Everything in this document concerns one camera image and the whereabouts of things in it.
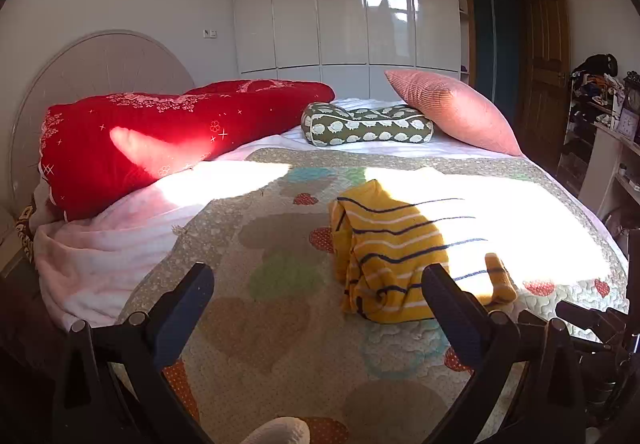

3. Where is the teal doorway curtain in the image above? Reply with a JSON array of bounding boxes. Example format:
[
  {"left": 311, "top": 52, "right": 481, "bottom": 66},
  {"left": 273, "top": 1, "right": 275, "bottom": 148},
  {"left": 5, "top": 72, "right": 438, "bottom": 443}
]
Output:
[{"left": 472, "top": 0, "right": 523, "bottom": 117}]

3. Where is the red patterned pillow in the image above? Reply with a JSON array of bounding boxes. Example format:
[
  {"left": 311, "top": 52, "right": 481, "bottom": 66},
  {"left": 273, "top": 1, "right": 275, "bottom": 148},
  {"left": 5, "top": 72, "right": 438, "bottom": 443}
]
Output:
[{"left": 40, "top": 79, "right": 336, "bottom": 222}]

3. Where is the pink pillow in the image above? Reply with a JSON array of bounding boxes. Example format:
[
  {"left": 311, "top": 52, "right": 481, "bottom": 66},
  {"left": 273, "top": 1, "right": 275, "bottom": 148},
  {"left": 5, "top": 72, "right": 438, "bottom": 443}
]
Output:
[{"left": 384, "top": 69, "right": 525, "bottom": 157}]

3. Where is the green sheep print pillow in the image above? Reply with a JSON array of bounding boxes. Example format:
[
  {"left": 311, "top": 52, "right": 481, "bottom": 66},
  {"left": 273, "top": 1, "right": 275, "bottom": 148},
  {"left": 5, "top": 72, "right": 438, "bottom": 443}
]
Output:
[{"left": 301, "top": 102, "right": 435, "bottom": 146}]

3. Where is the white shelf unit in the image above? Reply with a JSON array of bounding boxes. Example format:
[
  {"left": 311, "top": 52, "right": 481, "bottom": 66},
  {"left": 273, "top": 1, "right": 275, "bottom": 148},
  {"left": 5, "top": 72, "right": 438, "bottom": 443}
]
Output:
[{"left": 557, "top": 69, "right": 640, "bottom": 235}]

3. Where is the white fleecy clothing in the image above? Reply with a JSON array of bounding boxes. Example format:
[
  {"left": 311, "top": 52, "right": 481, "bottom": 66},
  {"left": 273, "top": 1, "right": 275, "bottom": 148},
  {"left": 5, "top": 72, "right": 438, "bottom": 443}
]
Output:
[{"left": 240, "top": 416, "right": 311, "bottom": 444}]

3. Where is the yellow striped sweater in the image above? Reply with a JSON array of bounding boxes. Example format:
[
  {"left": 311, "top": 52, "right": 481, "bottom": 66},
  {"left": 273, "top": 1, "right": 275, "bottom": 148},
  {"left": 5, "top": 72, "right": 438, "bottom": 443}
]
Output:
[{"left": 328, "top": 179, "right": 518, "bottom": 325}]

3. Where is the round white headboard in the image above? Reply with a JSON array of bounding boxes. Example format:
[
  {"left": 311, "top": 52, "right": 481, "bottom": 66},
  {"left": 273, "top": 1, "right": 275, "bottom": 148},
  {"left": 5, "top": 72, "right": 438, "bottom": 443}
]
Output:
[{"left": 10, "top": 29, "right": 196, "bottom": 205}]

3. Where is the pale pink blanket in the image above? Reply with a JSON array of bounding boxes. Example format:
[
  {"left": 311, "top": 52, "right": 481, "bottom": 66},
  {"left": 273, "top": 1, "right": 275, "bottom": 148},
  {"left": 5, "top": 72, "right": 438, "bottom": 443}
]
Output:
[{"left": 32, "top": 97, "right": 556, "bottom": 332}]

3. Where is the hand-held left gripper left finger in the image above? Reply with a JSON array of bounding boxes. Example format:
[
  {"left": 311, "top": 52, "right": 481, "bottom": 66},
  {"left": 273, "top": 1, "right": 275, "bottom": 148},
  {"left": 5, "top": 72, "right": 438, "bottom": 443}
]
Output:
[{"left": 50, "top": 261, "right": 216, "bottom": 444}]

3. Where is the table clock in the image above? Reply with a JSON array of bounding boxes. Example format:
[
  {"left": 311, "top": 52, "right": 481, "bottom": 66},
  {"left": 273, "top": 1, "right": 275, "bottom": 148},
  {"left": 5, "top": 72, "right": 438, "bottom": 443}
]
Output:
[{"left": 622, "top": 72, "right": 640, "bottom": 115}]

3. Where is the brown patterned cloth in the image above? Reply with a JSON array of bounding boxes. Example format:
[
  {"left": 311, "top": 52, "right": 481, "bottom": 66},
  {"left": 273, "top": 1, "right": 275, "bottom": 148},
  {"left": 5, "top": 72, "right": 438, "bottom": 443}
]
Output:
[{"left": 14, "top": 204, "right": 36, "bottom": 262}]

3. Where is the brown wooden door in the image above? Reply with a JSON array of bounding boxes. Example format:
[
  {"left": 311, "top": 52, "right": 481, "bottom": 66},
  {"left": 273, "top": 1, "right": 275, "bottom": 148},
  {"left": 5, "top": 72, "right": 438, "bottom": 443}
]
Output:
[{"left": 520, "top": 0, "right": 571, "bottom": 170}]

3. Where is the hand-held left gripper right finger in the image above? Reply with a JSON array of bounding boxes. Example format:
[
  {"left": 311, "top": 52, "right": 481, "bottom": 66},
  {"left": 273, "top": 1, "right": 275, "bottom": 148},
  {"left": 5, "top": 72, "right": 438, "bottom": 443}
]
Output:
[{"left": 421, "top": 263, "right": 588, "bottom": 444}]

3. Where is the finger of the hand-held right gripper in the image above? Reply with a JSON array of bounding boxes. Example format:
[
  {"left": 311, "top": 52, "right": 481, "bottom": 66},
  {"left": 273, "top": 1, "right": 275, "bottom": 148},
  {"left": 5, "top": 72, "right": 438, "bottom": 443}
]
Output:
[{"left": 556, "top": 300, "right": 628, "bottom": 341}]

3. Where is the pile of dark clothes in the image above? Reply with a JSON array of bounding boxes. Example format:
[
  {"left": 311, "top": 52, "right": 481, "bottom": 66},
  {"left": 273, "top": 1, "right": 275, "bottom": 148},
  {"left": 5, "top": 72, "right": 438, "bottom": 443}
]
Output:
[{"left": 570, "top": 53, "right": 621, "bottom": 105}]

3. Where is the heart print quilt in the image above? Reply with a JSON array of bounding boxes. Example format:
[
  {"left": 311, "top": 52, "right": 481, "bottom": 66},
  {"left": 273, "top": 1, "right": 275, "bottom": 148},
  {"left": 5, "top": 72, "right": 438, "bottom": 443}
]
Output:
[{"left": 112, "top": 147, "right": 630, "bottom": 444}]

